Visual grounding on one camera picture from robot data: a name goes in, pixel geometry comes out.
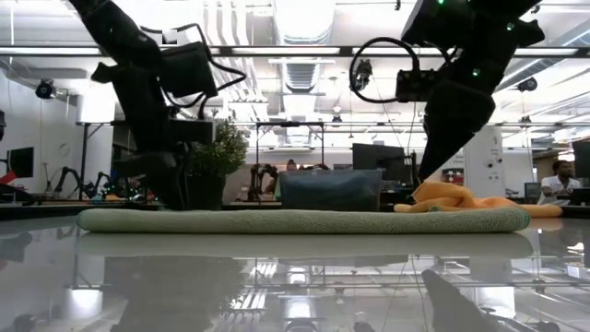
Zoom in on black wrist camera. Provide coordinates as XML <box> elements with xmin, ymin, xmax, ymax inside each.
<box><xmin>395</xmin><ymin>68</ymin><xmax>438</xmax><ymax>104</ymax></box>
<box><xmin>171</xmin><ymin>118</ymin><xmax>217</xmax><ymax>146</ymax></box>

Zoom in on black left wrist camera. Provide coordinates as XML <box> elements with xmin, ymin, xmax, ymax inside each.
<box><xmin>171</xmin><ymin>118</ymin><xmax>217</xmax><ymax>146</ymax></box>

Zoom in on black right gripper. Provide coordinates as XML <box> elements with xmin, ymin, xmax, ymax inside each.
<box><xmin>417</xmin><ymin>81</ymin><xmax>497</xmax><ymax>184</ymax></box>

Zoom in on black tripod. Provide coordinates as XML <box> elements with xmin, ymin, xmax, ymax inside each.
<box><xmin>76</xmin><ymin>122</ymin><xmax>105</xmax><ymax>199</ymax></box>

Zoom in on orange microfiber towel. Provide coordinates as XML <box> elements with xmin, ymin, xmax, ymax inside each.
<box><xmin>393</xmin><ymin>180</ymin><xmax>564</xmax><ymax>219</ymax></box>

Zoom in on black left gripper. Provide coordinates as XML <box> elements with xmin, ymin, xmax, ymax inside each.
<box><xmin>112</xmin><ymin>137</ymin><xmax>195</xmax><ymax>211</ymax></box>

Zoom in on black right camera cable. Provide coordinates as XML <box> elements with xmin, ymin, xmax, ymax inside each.
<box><xmin>348</xmin><ymin>36</ymin><xmax>421</xmax><ymax>105</ymax></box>

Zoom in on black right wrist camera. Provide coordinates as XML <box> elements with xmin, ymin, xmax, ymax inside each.
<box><xmin>395</xmin><ymin>68</ymin><xmax>438</xmax><ymax>104</ymax></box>

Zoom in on black computer monitor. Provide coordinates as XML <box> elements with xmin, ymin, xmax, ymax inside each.
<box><xmin>352</xmin><ymin>142</ymin><xmax>419</xmax><ymax>184</ymax></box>

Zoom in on black left camera cable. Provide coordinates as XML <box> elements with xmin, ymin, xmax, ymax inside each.
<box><xmin>137</xmin><ymin>21</ymin><xmax>248</xmax><ymax>121</ymax></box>

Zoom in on black wall monitor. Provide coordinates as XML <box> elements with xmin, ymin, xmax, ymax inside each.
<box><xmin>6</xmin><ymin>147</ymin><xmax>36</xmax><ymax>179</ymax></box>

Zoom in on grey plastic bin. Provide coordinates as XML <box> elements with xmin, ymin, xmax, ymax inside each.
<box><xmin>277</xmin><ymin>168</ymin><xmax>384</xmax><ymax>212</ymax></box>

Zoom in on small potted green plant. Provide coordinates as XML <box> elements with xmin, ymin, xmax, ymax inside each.
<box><xmin>186</xmin><ymin>117</ymin><xmax>250</xmax><ymax>211</ymax></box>

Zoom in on black shelving rack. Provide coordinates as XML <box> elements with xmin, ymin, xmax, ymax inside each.
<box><xmin>110</xmin><ymin>120</ymin><xmax>139</xmax><ymax>153</ymax></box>

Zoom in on small desk monitor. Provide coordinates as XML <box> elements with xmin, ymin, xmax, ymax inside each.
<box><xmin>524</xmin><ymin>182</ymin><xmax>543</xmax><ymax>204</ymax></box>

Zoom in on pale green microfiber towel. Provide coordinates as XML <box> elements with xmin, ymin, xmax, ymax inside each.
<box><xmin>76</xmin><ymin>206</ymin><xmax>531</xmax><ymax>235</ymax></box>

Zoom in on black camera cable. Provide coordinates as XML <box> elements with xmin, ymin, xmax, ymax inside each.
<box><xmin>348</xmin><ymin>36</ymin><xmax>421</xmax><ymax>105</ymax></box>
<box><xmin>137</xmin><ymin>21</ymin><xmax>248</xmax><ymax>121</ymax></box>

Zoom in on white pillar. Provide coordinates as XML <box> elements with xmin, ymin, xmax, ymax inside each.
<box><xmin>454</xmin><ymin>126</ymin><xmax>506</xmax><ymax>199</ymax></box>

